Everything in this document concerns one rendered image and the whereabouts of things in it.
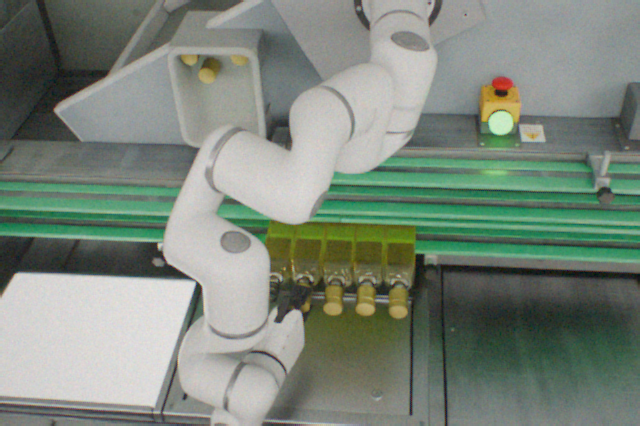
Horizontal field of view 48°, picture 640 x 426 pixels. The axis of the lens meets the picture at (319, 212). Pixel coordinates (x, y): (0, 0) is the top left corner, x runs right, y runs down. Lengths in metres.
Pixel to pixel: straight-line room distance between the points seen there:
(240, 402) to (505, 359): 0.59
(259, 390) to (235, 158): 0.36
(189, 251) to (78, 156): 0.81
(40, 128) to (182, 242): 1.36
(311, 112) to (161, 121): 0.78
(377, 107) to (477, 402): 0.64
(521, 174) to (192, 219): 0.70
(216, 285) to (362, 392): 0.53
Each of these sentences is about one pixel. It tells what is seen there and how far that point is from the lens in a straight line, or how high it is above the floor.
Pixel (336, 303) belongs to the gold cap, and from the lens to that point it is 1.29.
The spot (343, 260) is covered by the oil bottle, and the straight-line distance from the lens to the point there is 1.35.
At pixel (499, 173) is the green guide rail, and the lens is 1.40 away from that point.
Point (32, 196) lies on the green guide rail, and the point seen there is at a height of 0.93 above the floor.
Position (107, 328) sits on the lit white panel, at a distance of 1.52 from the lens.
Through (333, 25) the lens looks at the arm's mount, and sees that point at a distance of 1.36.
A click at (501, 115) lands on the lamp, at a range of 1.42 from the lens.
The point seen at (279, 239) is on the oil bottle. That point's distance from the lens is 1.40.
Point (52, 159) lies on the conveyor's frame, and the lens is 1.69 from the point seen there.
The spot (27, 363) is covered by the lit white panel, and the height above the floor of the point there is 1.23.
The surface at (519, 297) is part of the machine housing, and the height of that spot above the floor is 0.96.
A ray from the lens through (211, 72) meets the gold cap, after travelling 1.45.
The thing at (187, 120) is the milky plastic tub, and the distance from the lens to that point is 1.51.
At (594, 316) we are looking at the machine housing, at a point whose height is 1.00.
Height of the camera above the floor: 2.04
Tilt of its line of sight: 49 degrees down
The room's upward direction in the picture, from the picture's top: 170 degrees counter-clockwise
